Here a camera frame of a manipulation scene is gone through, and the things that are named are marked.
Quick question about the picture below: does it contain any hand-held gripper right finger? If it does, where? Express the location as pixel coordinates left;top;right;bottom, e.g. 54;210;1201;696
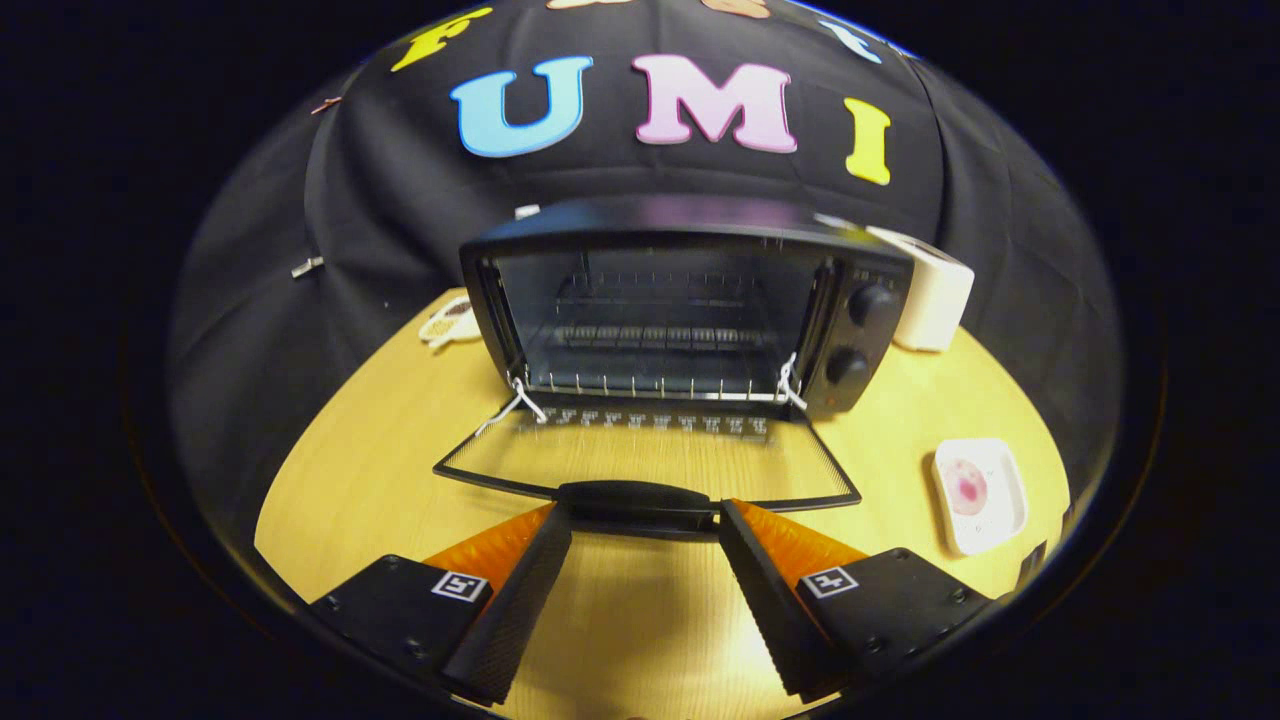
718;498;996;704

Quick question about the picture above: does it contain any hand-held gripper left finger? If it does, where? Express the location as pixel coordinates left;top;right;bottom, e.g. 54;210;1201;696
310;500;574;707

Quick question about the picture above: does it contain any pink ham slice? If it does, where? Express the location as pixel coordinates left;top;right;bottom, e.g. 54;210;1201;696
942;458;991;517

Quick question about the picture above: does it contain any white square plate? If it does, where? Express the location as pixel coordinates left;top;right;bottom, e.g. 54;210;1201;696
932;437;1029;557

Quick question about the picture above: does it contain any black toaster oven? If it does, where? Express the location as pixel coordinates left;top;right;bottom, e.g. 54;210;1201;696
432;195;916;541

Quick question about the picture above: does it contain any metal oven rack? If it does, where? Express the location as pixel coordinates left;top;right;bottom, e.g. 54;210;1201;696
520;270;801;403

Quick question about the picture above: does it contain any white bread toaster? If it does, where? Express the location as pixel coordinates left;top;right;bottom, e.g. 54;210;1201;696
865;225;976;353

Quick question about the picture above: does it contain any small white snack dish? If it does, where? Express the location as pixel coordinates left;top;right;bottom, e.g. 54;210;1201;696
418;295;483;349

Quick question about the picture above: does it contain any black backdrop cloth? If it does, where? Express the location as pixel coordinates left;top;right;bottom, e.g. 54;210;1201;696
168;0;1126;541

